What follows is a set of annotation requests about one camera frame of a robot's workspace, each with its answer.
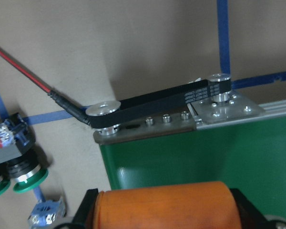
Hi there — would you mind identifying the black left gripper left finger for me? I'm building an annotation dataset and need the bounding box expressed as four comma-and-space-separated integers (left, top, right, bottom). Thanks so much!
54, 188, 99, 229

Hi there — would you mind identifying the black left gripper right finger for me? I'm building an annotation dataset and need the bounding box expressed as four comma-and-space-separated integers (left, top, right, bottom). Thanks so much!
230, 188, 286, 229

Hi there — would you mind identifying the yellow push button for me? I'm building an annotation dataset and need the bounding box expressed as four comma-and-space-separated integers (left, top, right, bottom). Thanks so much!
28, 198, 66, 229

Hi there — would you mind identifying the plain orange cylinder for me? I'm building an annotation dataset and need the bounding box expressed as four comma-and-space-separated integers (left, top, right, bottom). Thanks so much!
91, 181, 242, 229

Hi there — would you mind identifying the green conveyor belt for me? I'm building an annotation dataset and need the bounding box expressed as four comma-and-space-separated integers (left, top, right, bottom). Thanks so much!
93, 82, 286, 220

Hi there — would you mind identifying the black timing belt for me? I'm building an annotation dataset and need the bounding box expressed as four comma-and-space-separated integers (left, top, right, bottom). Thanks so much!
86, 78, 231, 129

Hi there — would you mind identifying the red black power cable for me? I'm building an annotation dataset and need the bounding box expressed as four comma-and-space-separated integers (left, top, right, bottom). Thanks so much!
0, 38, 93, 126

